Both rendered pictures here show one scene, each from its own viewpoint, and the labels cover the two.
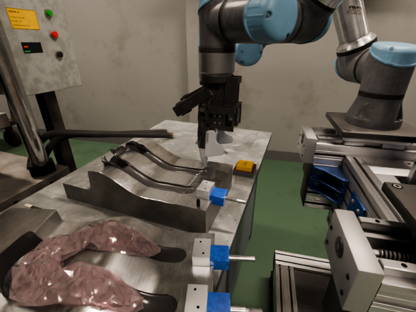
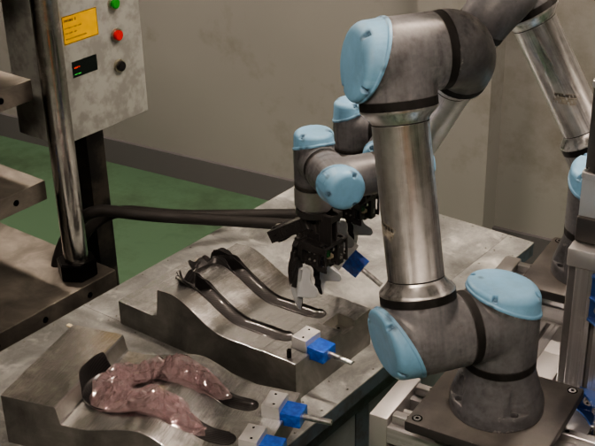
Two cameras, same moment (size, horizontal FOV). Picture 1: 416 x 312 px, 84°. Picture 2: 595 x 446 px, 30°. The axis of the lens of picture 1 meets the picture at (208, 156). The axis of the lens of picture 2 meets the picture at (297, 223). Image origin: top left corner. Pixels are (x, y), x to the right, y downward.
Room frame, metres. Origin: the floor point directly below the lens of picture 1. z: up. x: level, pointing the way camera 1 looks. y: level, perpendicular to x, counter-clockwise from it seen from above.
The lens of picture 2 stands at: (-1.26, -0.56, 2.12)
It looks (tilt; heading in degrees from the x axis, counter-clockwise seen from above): 27 degrees down; 18
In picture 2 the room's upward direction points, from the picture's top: 1 degrees counter-clockwise
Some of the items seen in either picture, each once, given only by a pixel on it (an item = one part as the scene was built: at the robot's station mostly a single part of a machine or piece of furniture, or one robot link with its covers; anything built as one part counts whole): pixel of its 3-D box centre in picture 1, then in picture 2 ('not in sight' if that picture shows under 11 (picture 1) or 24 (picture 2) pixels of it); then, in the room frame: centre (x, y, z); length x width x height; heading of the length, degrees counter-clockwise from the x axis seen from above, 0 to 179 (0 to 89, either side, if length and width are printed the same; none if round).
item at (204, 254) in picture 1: (223, 257); (298, 415); (0.35, -0.03, 0.86); 0.13 x 0.05 x 0.05; 87
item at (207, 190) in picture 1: (222, 197); (325, 352); (0.52, -0.04, 0.89); 0.13 x 0.05 x 0.05; 69
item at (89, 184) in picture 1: (150, 175); (242, 307); (0.67, 0.19, 0.87); 0.50 x 0.26 x 0.14; 69
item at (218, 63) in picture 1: (217, 64); (315, 196); (0.53, -0.02, 1.23); 0.08 x 0.08 x 0.05
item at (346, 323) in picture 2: (218, 180); (339, 329); (0.64, -0.04, 0.87); 0.05 x 0.05 x 0.04; 69
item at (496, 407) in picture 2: not in sight; (498, 379); (0.23, -0.41, 1.09); 0.15 x 0.15 x 0.10
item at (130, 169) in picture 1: (151, 164); (243, 291); (0.66, 0.18, 0.92); 0.35 x 0.16 x 0.09; 69
